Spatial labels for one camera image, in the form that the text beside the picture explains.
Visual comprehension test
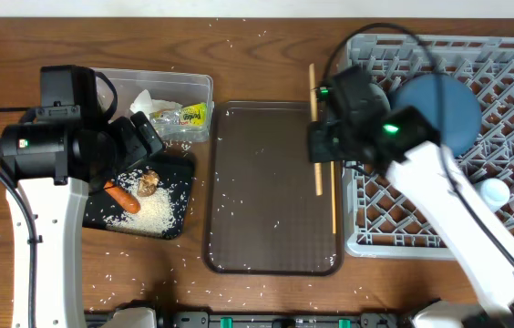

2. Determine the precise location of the wooden chopstick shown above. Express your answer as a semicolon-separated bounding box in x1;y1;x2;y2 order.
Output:
330;161;337;235
308;63;323;196

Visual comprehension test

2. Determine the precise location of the light blue rice bowl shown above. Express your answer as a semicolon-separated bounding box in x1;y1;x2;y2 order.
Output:
369;83;391;112

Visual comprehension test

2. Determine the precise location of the large blue plate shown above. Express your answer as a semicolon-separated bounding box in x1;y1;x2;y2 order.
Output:
389;75;482;157

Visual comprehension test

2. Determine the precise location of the black plastic tray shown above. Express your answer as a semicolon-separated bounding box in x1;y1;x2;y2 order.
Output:
83;155;194;232

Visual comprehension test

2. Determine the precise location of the green snack wrapper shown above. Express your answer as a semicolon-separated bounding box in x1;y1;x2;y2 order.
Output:
149;101;209;128

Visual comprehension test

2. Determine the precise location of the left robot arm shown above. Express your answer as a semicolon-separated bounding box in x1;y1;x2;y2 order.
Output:
0;66;164;327

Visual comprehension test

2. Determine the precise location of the brown food scrap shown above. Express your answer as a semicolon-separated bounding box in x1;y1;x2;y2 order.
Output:
137;169;159;198

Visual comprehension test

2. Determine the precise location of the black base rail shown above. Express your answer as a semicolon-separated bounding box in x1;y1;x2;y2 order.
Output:
84;310;422;328

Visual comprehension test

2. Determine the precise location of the small blue cup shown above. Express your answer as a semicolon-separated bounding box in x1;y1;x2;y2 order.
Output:
473;178;510;212

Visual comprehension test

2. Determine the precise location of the white tissue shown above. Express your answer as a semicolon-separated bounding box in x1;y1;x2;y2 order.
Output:
129;89;182;117

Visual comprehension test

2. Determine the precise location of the dark brown serving tray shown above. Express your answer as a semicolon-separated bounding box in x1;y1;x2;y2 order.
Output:
203;101;344;276

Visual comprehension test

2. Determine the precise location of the aluminium foil ball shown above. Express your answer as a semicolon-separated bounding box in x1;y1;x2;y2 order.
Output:
149;109;182;138

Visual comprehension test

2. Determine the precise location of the grey dishwasher rack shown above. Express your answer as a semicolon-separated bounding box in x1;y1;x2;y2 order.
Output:
337;34;514;261

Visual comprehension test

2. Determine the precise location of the clear plastic bin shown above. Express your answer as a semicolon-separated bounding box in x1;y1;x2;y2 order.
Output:
96;68;214;143

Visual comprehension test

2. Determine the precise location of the pile of white rice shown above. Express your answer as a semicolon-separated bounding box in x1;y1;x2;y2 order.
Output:
103;169;189;240

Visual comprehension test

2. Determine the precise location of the orange carrot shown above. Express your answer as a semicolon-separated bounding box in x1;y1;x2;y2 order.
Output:
104;180;141;214

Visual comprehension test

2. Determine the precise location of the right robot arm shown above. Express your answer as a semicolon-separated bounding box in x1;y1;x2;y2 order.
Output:
308;67;514;328

